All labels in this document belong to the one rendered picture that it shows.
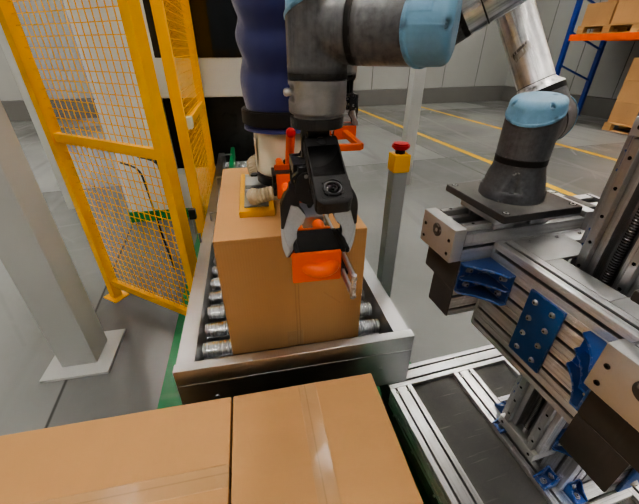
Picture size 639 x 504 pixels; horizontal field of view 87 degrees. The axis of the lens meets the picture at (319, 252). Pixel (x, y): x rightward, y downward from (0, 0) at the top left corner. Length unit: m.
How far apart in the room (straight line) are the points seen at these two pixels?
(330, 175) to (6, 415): 1.89
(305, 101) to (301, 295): 0.64
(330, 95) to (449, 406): 1.24
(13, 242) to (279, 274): 1.15
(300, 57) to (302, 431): 0.81
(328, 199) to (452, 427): 1.15
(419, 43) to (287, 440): 0.84
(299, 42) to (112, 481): 0.93
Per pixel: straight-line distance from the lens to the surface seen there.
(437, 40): 0.41
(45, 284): 1.84
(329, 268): 0.49
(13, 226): 1.73
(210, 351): 1.16
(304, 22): 0.44
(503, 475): 1.40
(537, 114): 0.90
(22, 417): 2.06
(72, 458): 1.08
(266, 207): 0.98
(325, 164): 0.44
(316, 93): 0.44
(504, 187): 0.93
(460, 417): 1.46
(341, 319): 1.07
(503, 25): 1.09
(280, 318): 1.02
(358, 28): 0.42
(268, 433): 0.95
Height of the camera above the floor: 1.36
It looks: 31 degrees down
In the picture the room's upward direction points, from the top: straight up
